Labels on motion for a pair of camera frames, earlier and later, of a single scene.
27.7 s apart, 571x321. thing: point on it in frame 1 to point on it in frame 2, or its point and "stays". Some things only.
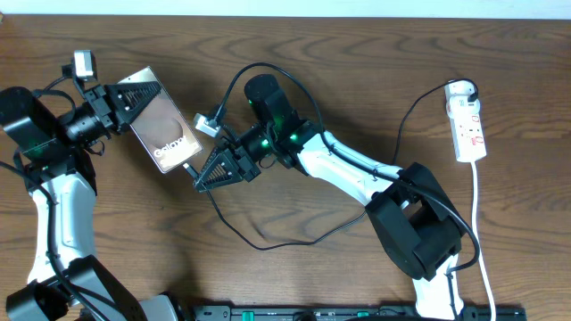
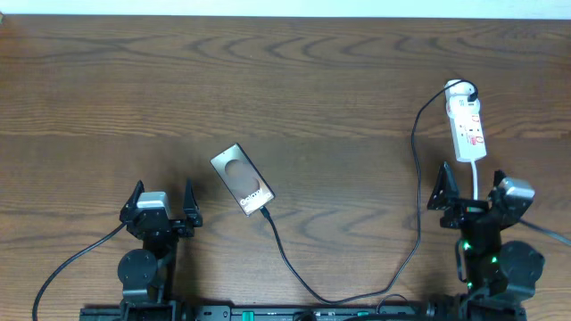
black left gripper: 116,117 to 193,216
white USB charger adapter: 457,94 stays
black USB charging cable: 338,228 to 419,207
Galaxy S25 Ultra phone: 161,127 to 242,177
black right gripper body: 242,157 to 465,212
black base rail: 352,313 stays
